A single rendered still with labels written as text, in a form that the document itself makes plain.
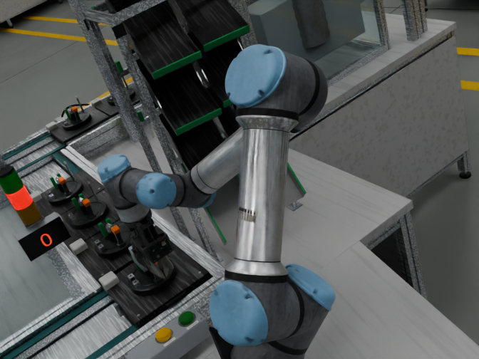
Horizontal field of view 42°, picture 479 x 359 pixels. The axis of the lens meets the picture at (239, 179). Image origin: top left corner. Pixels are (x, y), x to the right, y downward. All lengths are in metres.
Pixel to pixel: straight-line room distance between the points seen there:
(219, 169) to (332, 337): 0.52
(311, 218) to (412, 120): 1.17
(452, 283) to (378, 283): 1.22
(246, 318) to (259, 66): 0.44
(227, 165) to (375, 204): 0.72
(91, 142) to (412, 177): 1.52
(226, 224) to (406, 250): 0.60
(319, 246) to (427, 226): 1.41
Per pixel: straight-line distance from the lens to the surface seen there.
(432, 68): 3.01
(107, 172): 1.40
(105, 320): 1.82
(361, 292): 1.67
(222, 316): 1.12
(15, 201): 1.66
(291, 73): 1.12
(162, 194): 1.33
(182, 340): 1.60
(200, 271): 1.72
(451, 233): 3.13
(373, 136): 2.83
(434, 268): 2.96
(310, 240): 1.87
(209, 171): 1.36
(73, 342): 1.82
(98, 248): 1.96
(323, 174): 2.14
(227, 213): 1.77
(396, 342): 1.54
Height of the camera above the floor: 2.02
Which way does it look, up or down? 31 degrees down
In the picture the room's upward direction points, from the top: 20 degrees counter-clockwise
